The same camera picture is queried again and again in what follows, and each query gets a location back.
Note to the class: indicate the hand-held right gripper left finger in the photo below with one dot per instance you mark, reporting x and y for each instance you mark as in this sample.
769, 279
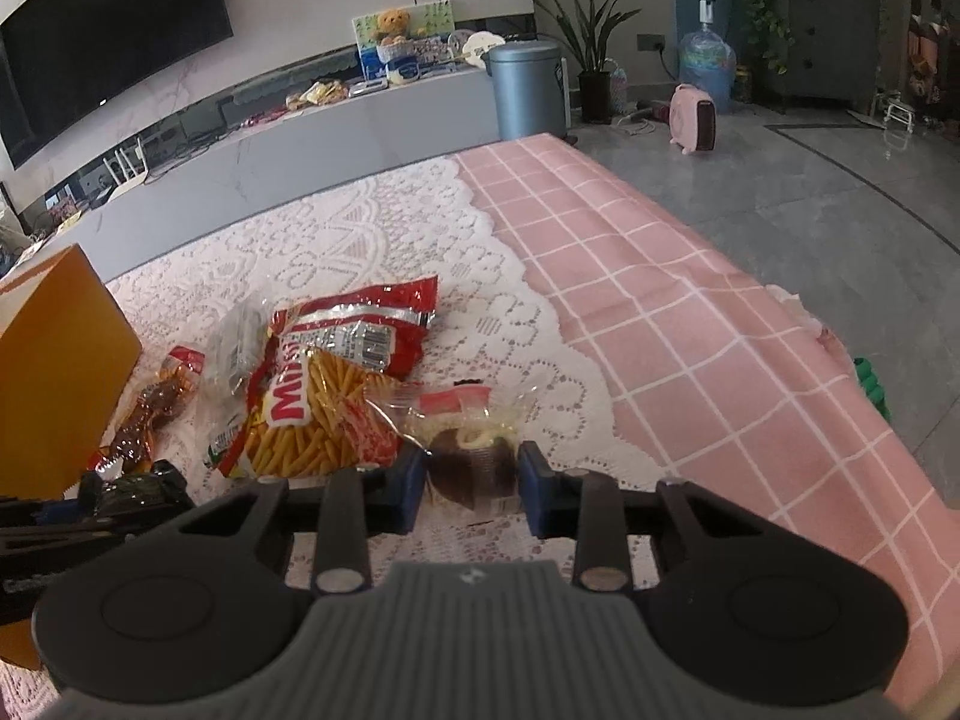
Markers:
409, 491

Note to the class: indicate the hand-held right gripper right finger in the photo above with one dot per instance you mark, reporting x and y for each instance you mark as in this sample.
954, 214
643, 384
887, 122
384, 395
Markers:
535, 495

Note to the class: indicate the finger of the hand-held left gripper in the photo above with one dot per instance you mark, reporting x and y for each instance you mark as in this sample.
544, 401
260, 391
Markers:
150, 493

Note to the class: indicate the clear packet with brown pastry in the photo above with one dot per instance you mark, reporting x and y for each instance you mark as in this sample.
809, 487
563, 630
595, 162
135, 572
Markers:
469, 465

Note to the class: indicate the brown dried meat packet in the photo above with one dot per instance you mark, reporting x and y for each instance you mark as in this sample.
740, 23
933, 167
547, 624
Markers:
150, 409

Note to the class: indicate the orange cardboard box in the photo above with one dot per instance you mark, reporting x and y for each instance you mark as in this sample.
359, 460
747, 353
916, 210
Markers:
60, 360

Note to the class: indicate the clear plastic snack packet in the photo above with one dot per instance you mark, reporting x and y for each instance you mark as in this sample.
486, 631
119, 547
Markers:
236, 349

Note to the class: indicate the red stick snack bag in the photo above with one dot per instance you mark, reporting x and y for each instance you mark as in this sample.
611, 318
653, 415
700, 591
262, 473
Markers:
337, 330

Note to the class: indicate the white lace tablecloth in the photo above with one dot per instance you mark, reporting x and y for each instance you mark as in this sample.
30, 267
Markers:
360, 240

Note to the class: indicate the white router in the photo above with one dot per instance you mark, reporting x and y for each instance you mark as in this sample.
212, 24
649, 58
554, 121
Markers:
129, 169

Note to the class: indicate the grey television console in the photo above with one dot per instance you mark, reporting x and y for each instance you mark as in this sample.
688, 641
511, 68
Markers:
337, 150

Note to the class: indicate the green plastic object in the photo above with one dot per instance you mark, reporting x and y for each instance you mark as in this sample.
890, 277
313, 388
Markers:
874, 390

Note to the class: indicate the blue-grey trash can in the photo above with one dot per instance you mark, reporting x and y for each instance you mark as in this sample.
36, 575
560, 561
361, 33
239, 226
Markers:
525, 97

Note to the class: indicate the potted plant with long leaves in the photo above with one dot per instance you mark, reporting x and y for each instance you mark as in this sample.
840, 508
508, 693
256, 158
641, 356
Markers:
596, 94

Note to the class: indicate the pink space heater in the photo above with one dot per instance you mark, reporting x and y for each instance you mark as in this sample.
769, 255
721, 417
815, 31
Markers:
694, 120

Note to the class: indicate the pile of snack packets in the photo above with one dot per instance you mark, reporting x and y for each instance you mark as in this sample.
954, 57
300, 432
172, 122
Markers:
319, 94

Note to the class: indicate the white round plate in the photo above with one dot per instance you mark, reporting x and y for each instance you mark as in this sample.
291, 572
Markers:
481, 49

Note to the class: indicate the black television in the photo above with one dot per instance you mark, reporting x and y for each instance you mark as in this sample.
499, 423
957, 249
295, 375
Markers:
97, 37

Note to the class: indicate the brown teddy bear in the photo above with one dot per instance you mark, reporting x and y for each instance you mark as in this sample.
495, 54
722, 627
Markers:
391, 26

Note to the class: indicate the water bottle with pump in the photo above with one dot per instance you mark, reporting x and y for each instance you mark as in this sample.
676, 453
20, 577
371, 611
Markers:
705, 60

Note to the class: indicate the gift box with green backing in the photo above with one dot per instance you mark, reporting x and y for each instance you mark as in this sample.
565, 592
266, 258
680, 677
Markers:
431, 22

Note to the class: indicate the small white rack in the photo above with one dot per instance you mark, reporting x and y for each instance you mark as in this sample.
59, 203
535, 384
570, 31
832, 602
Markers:
898, 114

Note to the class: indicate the grey drawer cabinet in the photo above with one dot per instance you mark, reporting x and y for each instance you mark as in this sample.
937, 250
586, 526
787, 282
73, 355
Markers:
825, 37

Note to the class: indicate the black wall socket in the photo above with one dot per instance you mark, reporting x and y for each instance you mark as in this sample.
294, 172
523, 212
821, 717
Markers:
650, 42

